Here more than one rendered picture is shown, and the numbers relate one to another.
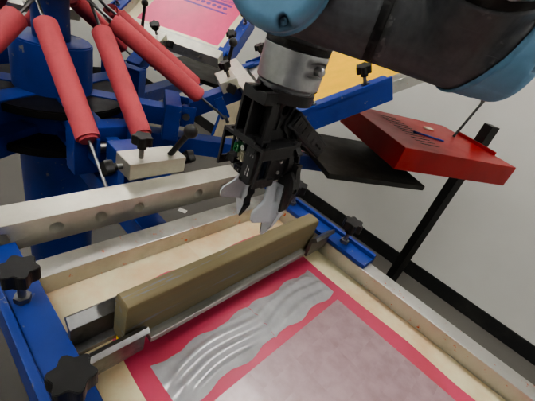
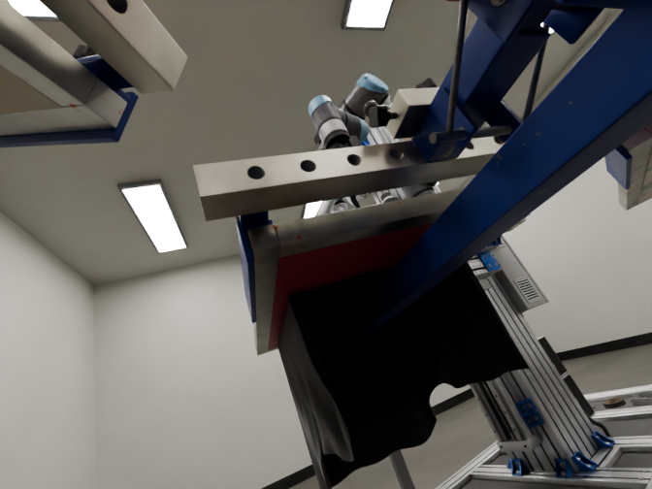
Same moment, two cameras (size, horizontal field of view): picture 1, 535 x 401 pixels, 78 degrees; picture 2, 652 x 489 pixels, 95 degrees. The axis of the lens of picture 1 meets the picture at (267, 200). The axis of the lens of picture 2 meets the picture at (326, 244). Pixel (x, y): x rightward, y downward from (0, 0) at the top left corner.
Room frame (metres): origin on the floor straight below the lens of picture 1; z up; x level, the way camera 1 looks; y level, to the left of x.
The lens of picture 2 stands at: (1.00, 0.27, 0.76)
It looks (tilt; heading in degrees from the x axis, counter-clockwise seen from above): 25 degrees up; 214
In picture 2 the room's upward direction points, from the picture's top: 22 degrees counter-clockwise
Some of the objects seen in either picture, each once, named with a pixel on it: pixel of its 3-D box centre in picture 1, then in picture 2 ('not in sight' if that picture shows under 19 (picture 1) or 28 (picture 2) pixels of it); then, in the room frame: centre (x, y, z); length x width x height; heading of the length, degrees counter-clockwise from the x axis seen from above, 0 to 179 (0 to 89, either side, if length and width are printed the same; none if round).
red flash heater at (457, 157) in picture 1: (423, 143); not in sight; (1.51, -0.58, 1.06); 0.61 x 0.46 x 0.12; 115
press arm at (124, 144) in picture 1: (137, 166); (468, 96); (0.62, 0.30, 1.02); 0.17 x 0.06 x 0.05; 55
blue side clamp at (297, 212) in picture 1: (312, 230); (259, 278); (0.66, -0.13, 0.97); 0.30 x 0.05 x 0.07; 55
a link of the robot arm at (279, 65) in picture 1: (293, 69); (334, 137); (0.40, 0.02, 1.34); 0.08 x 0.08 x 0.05
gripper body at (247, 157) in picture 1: (267, 133); (347, 157); (0.40, 0.03, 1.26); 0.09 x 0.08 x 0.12; 145
